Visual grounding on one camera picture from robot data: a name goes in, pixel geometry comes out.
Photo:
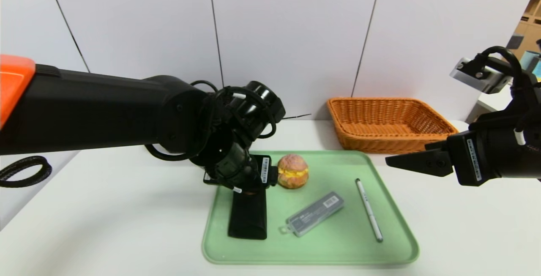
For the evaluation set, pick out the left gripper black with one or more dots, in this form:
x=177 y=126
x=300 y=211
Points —
x=263 y=170

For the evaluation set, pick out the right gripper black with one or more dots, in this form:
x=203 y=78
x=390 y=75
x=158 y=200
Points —
x=467 y=157

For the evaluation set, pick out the cream puff bun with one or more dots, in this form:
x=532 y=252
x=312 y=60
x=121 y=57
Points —
x=292 y=171

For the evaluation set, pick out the black pouch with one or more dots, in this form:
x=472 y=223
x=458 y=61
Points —
x=248 y=217

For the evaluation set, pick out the clear plastic case black insert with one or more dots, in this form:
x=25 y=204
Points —
x=313 y=214

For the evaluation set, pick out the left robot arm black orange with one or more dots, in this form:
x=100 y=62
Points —
x=105 y=107

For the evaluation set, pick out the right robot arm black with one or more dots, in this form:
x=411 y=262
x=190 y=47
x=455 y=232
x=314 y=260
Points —
x=515 y=149

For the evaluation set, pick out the orange wicker basket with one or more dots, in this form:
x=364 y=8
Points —
x=389 y=140

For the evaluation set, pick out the thin black zip tie tail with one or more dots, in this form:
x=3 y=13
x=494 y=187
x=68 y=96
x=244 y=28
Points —
x=298 y=116

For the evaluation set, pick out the white pen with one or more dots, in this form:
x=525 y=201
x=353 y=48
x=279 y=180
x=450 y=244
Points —
x=368 y=208

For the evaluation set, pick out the white side table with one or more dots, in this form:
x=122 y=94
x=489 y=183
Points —
x=492 y=100

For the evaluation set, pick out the light green plastic tray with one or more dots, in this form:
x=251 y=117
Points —
x=321 y=246

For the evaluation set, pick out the wooden shelf unit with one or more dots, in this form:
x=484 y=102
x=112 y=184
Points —
x=530 y=22

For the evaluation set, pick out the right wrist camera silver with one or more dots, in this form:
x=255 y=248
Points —
x=482 y=77

